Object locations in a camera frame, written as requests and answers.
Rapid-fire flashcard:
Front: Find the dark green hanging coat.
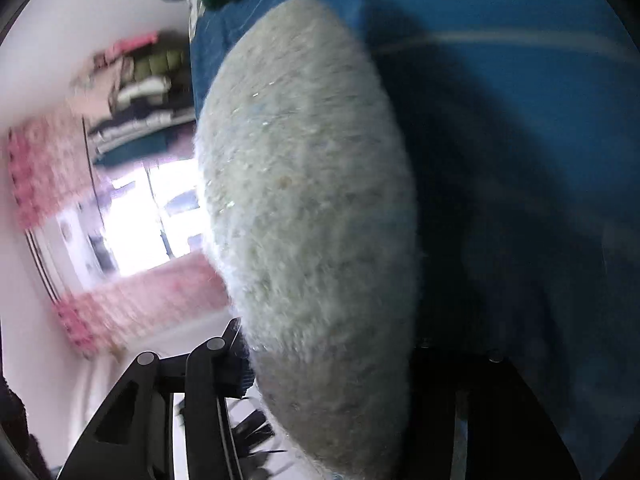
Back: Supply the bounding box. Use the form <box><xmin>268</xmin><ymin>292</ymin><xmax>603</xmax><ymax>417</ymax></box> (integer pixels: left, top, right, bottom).
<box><xmin>92</xmin><ymin>130</ymin><xmax>197</xmax><ymax>168</ymax></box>

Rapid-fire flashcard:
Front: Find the white puffer jacket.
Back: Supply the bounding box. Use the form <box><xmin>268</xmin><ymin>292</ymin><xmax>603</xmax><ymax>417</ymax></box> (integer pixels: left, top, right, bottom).
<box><xmin>112</xmin><ymin>76</ymin><xmax>171</xmax><ymax>110</ymax></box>

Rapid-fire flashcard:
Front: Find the olive puffer jacket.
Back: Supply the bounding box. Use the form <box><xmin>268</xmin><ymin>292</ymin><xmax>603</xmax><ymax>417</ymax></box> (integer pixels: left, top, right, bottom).
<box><xmin>131</xmin><ymin>44</ymin><xmax>192</xmax><ymax>81</ymax></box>

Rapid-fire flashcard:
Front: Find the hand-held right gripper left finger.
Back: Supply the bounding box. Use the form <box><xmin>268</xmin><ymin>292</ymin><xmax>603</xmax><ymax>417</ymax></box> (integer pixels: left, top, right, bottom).
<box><xmin>57</xmin><ymin>316</ymin><xmax>252</xmax><ymax>480</ymax></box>

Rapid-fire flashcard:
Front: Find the pink floral curtain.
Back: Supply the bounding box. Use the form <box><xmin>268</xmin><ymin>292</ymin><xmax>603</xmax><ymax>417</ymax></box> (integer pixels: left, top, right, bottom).
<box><xmin>54</xmin><ymin>252</ymin><xmax>233</xmax><ymax>358</ymax></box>
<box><xmin>6</xmin><ymin>112</ymin><xmax>117</xmax><ymax>232</ymax></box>

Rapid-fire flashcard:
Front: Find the bright window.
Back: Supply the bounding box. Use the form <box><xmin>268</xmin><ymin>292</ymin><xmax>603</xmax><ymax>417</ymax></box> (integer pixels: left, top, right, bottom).
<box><xmin>97</xmin><ymin>156</ymin><xmax>213</xmax><ymax>277</ymax></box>

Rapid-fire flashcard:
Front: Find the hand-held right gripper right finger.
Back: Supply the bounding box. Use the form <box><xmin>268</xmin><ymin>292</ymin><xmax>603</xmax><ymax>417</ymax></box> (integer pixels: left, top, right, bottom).
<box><xmin>400</xmin><ymin>342</ymin><xmax>582</xmax><ymax>480</ymax></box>

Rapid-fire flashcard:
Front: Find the blue striped bed sheet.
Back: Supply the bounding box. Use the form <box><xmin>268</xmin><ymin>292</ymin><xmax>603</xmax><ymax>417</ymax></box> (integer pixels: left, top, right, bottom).
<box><xmin>186</xmin><ymin>0</ymin><xmax>640</xmax><ymax>480</ymax></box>

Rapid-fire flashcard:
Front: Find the white tweed jacket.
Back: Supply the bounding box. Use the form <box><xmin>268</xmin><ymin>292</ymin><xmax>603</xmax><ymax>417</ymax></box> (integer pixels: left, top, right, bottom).
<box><xmin>192</xmin><ymin>0</ymin><xmax>421</xmax><ymax>480</ymax></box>

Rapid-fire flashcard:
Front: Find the pink fleece coat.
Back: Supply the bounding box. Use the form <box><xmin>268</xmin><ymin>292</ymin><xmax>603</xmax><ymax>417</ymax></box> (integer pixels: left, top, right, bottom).
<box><xmin>67</xmin><ymin>52</ymin><xmax>136</xmax><ymax>118</ymax></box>

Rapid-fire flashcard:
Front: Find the black clothes rack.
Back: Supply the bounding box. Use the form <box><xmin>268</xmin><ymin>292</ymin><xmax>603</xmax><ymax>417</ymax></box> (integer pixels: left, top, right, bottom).
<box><xmin>67</xmin><ymin>30</ymin><xmax>198</xmax><ymax>168</ymax></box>

